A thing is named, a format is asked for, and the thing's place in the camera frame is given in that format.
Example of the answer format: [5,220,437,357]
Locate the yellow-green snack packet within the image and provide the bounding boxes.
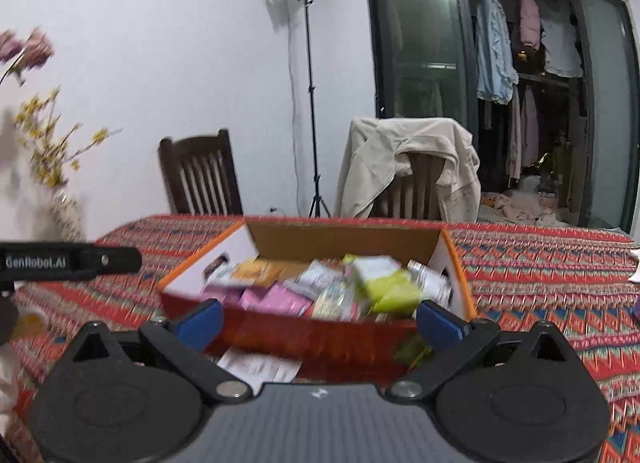
[350,255,422,315]

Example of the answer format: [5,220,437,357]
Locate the orange cardboard box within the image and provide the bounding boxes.
[157,217,478,384]

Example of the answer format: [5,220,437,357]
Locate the pink hanging garment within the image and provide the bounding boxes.
[519,0,543,51]

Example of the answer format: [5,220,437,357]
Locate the floral ceramic vase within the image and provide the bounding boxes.
[49,187,85,244]

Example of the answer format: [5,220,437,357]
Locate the colourful patterned tablecloth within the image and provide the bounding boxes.
[10,214,640,463]

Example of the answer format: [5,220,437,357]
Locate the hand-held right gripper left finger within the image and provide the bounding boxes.
[67,299,254,404]

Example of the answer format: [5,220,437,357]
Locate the pile of assorted packets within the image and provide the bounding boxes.
[200,254,453,324]

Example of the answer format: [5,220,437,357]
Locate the brown wooden chair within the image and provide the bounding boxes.
[369,153,447,220]

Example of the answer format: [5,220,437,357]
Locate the dark framed glass door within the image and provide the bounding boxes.
[364,0,640,234]

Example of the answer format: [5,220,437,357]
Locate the white snack packet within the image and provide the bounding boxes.
[216,347,302,396]

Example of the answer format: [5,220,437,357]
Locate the pink flowers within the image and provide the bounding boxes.
[0,27,55,86]

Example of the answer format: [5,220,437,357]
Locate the light blue hanging shirt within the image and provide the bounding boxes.
[474,0,520,104]

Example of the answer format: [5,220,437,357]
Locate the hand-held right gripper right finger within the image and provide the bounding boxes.
[386,299,578,405]

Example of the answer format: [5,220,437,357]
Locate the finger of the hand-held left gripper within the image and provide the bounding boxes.
[75,244,142,278]

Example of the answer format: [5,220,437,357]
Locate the yellow round object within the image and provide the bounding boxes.
[12,310,50,340]

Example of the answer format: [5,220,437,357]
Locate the clothes heap on floor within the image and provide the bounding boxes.
[480,188,558,224]

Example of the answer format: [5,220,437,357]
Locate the yellow flower branches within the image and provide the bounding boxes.
[14,87,123,190]

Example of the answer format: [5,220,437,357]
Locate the dusty pink hanging garments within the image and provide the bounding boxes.
[506,85,541,181]

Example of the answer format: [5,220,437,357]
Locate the dark wooden chair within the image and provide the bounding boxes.
[158,129,244,216]

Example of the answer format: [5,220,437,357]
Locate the beige jacket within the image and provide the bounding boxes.
[334,117,482,222]

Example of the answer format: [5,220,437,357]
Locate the white hanging garment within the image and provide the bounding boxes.
[541,3,585,78]

